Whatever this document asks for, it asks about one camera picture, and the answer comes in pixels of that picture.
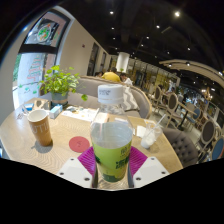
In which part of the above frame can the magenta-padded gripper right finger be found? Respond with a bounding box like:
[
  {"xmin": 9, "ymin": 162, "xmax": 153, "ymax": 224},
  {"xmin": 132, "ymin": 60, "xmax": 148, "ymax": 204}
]
[{"xmin": 127, "ymin": 145, "xmax": 170, "ymax": 189}]

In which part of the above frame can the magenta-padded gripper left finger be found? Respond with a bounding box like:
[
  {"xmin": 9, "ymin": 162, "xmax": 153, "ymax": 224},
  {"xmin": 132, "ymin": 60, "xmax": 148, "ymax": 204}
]
[{"xmin": 57, "ymin": 145, "xmax": 98, "ymax": 189}]

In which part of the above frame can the green-labelled clear drink bottle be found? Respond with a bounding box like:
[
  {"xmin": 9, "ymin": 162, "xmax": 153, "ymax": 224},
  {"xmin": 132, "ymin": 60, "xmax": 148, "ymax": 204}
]
[{"xmin": 89, "ymin": 83, "xmax": 135, "ymax": 184}]

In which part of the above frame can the flat round red coaster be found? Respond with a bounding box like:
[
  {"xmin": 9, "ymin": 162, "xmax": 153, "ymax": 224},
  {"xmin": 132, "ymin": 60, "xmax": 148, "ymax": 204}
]
[{"xmin": 68, "ymin": 135, "xmax": 92, "ymax": 154}]

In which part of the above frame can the clear plastic cup with straw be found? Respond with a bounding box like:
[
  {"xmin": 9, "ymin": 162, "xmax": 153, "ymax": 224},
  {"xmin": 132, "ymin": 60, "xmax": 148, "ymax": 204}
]
[{"xmin": 139, "ymin": 114, "xmax": 167, "ymax": 150}]

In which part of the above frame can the white paper napkin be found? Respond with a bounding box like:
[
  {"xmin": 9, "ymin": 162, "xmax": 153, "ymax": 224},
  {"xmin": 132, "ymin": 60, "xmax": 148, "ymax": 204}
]
[{"xmin": 135, "ymin": 124, "xmax": 148, "ymax": 138}]

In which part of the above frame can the dark grey tufted armchair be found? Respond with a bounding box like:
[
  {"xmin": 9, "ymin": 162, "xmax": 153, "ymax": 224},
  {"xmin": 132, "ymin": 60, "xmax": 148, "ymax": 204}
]
[{"xmin": 162, "ymin": 127, "xmax": 200, "ymax": 169}]

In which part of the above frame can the brown paper cup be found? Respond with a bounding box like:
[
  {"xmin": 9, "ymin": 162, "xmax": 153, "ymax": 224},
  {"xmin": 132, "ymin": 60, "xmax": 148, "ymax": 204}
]
[{"xmin": 26, "ymin": 109, "xmax": 54, "ymax": 148}]

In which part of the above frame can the light blue tissue box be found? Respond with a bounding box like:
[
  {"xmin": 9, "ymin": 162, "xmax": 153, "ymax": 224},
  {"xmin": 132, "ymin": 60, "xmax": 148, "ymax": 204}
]
[{"xmin": 48, "ymin": 103, "xmax": 64, "ymax": 120}]

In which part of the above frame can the grey white chevron pillow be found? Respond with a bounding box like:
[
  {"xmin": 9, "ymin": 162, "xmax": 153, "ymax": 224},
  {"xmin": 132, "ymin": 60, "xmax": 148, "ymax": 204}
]
[{"xmin": 120, "ymin": 84, "xmax": 141, "ymax": 113}]

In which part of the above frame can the grey curved sofa bench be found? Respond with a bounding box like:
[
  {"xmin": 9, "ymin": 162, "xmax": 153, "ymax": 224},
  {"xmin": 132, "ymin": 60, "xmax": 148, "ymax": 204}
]
[{"xmin": 68, "ymin": 75, "xmax": 154, "ymax": 119}]

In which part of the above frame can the group of dining chairs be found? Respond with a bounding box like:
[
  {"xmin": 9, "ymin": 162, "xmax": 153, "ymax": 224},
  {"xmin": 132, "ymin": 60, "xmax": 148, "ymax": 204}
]
[{"xmin": 149, "ymin": 83, "xmax": 224, "ymax": 164}]

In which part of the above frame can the person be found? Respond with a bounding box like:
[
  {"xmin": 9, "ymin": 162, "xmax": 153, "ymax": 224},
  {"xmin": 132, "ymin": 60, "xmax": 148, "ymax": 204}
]
[
  {"xmin": 119, "ymin": 72, "xmax": 134, "ymax": 86},
  {"xmin": 100, "ymin": 67, "xmax": 122, "ymax": 83}
]

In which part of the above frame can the green potted plant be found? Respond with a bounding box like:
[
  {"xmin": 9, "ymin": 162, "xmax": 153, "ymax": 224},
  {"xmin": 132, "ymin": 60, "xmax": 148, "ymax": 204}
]
[{"xmin": 39, "ymin": 64, "xmax": 89, "ymax": 108}]

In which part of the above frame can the colourful window poster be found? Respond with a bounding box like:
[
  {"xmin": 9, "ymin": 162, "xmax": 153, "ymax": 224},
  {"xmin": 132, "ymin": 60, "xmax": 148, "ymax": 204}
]
[{"xmin": 23, "ymin": 11, "xmax": 71, "ymax": 48}]

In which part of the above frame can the group of ceiling spotlights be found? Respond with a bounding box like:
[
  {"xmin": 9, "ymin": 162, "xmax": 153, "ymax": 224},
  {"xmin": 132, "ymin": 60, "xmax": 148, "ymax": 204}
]
[{"xmin": 108, "ymin": 9, "xmax": 224, "ymax": 76}]

